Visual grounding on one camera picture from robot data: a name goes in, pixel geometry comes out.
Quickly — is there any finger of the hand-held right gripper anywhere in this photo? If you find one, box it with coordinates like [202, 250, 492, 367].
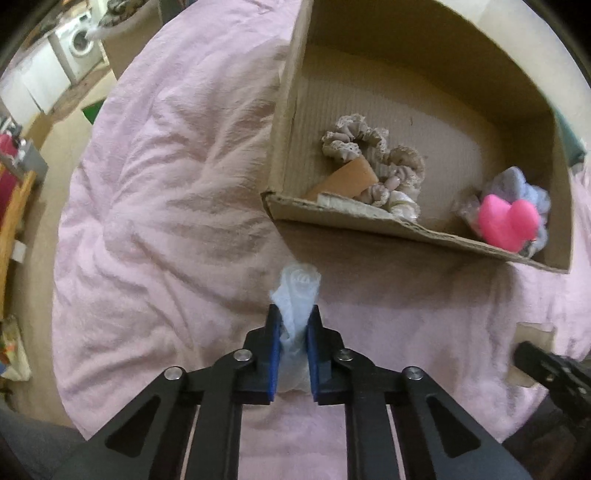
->
[515, 340, 561, 386]

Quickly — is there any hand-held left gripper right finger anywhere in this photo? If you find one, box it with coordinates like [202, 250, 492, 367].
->
[305, 305, 532, 480]

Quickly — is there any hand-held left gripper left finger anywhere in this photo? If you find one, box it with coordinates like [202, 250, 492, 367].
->
[60, 305, 283, 480]

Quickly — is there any white cloth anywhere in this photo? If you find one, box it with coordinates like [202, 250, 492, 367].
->
[267, 263, 321, 393]

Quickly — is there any clear plastic bag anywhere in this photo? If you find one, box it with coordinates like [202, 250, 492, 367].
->
[451, 194, 485, 236]

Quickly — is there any light blue fluffy cloth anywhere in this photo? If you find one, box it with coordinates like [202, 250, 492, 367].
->
[482, 166, 552, 257]

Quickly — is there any orange cloth piece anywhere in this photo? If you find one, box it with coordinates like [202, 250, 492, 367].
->
[305, 159, 380, 201]

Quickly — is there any beige lace scrunchie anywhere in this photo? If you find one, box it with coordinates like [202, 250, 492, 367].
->
[321, 114, 426, 206]

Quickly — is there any brown cardboard box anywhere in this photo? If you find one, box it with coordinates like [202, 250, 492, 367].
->
[261, 0, 573, 274]

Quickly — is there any beige paper piece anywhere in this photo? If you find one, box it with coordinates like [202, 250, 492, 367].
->
[510, 322, 555, 387]

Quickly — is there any pink bed blanket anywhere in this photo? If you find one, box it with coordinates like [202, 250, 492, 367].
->
[51, 0, 591, 444]

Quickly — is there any teal bed headboard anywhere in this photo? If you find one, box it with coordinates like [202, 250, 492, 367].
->
[554, 111, 587, 167]

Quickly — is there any colourful patterned bag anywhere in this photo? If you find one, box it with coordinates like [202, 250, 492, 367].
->
[0, 316, 32, 381]

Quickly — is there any person's left leg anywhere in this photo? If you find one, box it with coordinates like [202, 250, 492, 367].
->
[0, 406, 93, 480]

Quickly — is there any green floor mat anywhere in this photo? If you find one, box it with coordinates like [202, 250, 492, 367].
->
[81, 95, 109, 125]

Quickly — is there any grey storage box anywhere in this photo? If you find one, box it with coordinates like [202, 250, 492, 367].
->
[18, 141, 49, 178]

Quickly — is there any pink chair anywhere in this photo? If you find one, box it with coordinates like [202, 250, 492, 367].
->
[0, 134, 19, 171]

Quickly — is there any white kitchen cabinet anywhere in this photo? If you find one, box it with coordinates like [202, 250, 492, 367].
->
[0, 41, 72, 116]

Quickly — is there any white washing machine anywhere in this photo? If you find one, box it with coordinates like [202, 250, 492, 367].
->
[55, 11, 105, 84]

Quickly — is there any grey patterned knit blanket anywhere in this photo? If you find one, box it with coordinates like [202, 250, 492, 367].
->
[95, 0, 158, 28]

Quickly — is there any yellow wooden frame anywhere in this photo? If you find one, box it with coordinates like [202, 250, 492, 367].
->
[0, 168, 38, 319]

